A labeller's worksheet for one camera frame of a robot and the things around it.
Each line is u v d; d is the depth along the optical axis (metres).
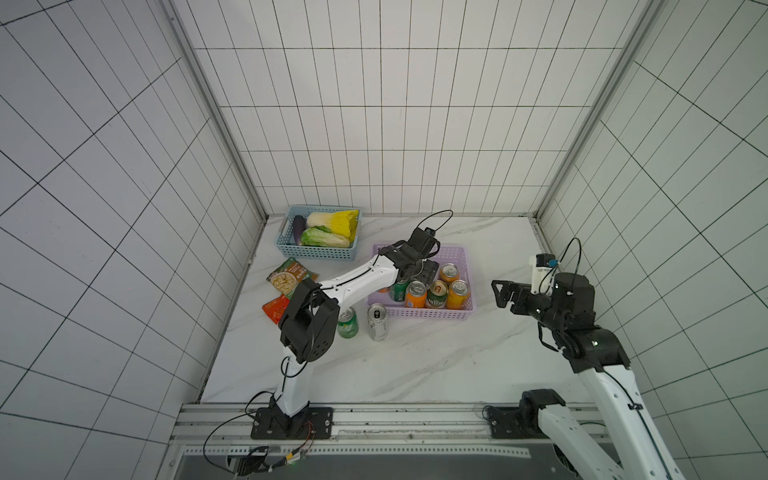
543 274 0.61
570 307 0.52
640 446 0.40
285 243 1.07
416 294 0.85
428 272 0.81
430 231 0.80
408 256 0.67
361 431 0.73
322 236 1.04
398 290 0.89
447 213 0.74
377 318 0.77
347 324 0.80
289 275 1.00
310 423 0.72
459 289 0.86
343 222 1.06
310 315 0.54
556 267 0.61
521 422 0.71
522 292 0.63
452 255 1.03
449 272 0.90
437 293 0.85
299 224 1.13
